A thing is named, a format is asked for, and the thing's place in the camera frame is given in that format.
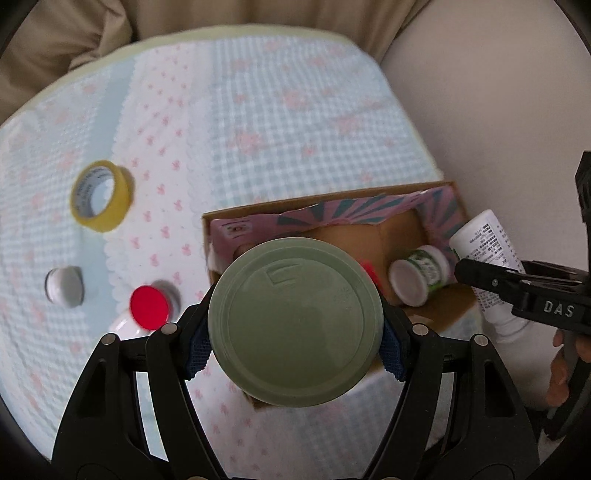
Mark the yellow tape roll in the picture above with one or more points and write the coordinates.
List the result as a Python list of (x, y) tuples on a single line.
[(100, 196)]

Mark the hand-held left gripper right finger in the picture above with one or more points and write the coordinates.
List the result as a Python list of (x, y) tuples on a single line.
[(392, 351)]

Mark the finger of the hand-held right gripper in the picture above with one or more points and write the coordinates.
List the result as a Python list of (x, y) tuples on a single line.
[(489, 277)]

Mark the small white green-labelled bottle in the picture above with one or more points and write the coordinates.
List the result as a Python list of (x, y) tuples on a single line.
[(421, 274)]

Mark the cardboard box with pink pattern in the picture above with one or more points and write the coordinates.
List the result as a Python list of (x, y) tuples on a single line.
[(406, 230)]

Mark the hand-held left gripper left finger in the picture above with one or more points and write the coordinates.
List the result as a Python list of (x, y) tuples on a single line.
[(198, 347)]

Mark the green round jar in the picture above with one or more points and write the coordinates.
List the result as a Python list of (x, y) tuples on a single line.
[(295, 322)]

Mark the red-lidded small jar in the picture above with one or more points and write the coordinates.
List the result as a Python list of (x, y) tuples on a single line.
[(152, 305)]

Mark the person's right hand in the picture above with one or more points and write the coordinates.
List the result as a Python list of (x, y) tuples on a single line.
[(559, 374)]

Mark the small red object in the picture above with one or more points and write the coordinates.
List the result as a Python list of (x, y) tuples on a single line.
[(370, 273)]

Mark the small white round jar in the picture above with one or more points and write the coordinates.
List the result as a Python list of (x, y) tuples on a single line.
[(65, 286)]

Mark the blue gingham floral blanket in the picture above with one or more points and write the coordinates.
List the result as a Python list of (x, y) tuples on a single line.
[(184, 138)]

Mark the beige cushion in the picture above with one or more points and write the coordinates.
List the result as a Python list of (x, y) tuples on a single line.
[(69, 32)]

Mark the white printed tube bottle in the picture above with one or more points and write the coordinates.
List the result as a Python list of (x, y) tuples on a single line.
[(485, 249)]

